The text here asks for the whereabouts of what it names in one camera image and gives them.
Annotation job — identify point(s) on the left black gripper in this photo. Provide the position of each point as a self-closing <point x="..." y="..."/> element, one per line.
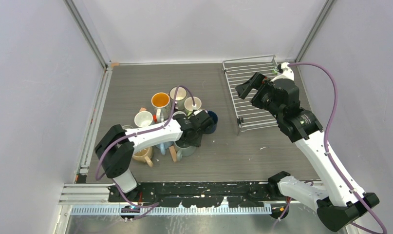
<point x="196" y="143"/>

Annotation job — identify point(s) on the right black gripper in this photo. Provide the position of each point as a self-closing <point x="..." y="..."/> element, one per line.
<point x="244" y="89"/>

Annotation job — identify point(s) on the navy blue mug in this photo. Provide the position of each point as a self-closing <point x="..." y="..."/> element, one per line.
<point x="212" y="127"/>

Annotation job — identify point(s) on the light green mug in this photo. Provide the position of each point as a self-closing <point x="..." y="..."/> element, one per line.
<point x="192" y="104"/>

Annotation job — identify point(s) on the white fluted bowl cup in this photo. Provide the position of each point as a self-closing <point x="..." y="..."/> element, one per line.
<point x="178" y="97"/>

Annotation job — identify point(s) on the grey patterned mug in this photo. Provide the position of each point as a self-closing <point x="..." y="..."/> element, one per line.
<point x="183" y="149"/>

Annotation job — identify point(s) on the light blue mug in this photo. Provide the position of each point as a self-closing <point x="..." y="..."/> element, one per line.
<point x="164" y="147"/>

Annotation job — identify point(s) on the blue white gradient mug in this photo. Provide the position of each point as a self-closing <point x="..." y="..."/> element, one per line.
<point x="143" y="119"/>

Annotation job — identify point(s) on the small grey blue mug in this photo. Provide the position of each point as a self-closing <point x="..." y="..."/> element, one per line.
<point x="179" y="113"/>

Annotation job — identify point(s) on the beige brown cup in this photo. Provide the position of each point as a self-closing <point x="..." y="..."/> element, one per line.
<point x="125" y="127"/>

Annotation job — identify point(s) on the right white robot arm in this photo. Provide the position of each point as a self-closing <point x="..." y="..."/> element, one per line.
<point x="343" y="200"/>

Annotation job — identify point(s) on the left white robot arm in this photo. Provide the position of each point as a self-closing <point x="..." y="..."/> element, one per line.
<point x="117" y="146"/>

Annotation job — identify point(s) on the long light wooden block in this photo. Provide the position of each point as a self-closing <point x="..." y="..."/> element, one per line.
<point x="173" y="153"/>

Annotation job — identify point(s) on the wire dish rack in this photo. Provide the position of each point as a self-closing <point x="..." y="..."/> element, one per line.
<point x="239" y="70"/>

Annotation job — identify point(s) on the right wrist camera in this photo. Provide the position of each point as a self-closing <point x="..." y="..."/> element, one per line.
<point x="284" y="72"/>

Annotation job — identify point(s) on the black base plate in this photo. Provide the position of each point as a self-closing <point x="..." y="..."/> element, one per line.
<point x="199" y="194"/>

